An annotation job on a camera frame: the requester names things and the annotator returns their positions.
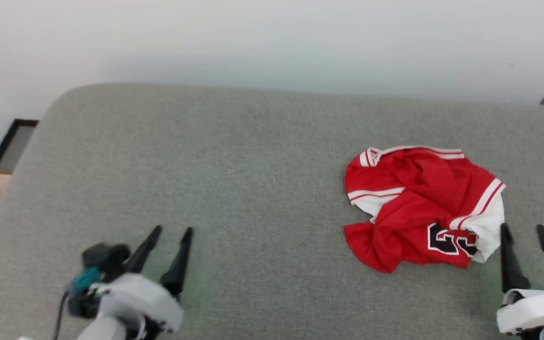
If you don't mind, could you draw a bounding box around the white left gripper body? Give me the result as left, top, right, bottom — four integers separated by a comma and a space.
89, 273, 184, 332

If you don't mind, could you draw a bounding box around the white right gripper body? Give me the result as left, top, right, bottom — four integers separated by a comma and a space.
496, 289, 544, 340

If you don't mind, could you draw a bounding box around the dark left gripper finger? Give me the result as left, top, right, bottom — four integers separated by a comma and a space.
127, 225, 163, 275
161, 228, 194, 298

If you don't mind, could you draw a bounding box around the red white basketball jersey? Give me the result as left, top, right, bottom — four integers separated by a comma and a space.
344, 145, 507, 274

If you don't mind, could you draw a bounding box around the black framed panel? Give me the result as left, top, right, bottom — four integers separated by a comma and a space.
0, 119, 40, 170

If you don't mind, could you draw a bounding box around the teal cable connector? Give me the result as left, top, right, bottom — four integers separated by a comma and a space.
70, 267, 101, 294

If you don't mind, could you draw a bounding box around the black camera cable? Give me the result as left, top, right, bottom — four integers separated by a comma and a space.
53, 292, 68, 340

